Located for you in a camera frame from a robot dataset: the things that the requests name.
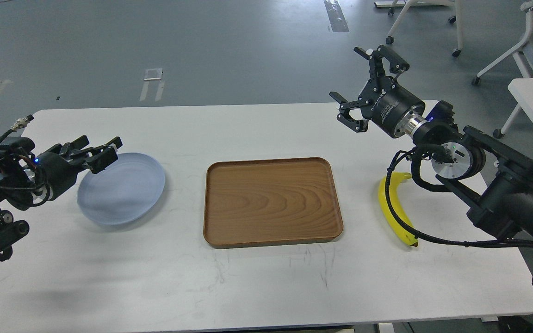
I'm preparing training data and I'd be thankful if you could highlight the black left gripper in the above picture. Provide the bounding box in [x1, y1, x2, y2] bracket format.
[37, 135, 123, 201]

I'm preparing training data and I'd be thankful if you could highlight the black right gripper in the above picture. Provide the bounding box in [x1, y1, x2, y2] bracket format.
[329, 45, 426, 139]

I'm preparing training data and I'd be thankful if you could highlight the light blue plate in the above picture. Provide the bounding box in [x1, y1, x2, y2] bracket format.
[77, 153, 166, 226]

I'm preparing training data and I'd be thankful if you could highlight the yellow banana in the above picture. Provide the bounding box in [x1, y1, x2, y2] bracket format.
[377, 172, 418, 248]

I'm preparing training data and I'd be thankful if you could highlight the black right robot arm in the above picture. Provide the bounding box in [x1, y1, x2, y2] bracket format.
[330, 45, 533, 248]

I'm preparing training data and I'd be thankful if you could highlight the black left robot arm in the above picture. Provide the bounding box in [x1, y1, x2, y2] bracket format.
[0, 115, 122, 262]

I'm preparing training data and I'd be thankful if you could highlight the grey floor tape strip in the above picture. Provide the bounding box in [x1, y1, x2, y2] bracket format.
[324, 0, 349, 32]

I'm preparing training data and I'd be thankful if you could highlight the brown wooden tray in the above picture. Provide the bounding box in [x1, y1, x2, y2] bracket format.
[203, 157, 343, 248]

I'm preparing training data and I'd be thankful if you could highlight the white rolling chair frame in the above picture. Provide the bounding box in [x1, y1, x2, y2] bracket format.
[374, 0, 465, 58]

